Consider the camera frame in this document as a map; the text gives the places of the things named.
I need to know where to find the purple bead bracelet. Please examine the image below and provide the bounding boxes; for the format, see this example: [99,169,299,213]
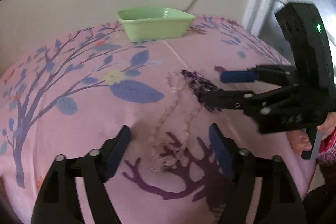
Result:
[180,69,224,112]

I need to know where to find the clear crystal bracelet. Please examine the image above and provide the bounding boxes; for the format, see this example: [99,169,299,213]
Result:
[148,70,204,172]

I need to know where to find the person's right hand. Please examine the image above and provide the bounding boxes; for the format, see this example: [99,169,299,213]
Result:
[286,112,336,156]

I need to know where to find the pink tree-print bedsheet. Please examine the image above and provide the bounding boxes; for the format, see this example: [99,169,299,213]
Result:
[1,16,315,223]

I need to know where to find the green plastic tray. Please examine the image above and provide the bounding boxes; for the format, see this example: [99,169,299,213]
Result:
[117,7,196,43]

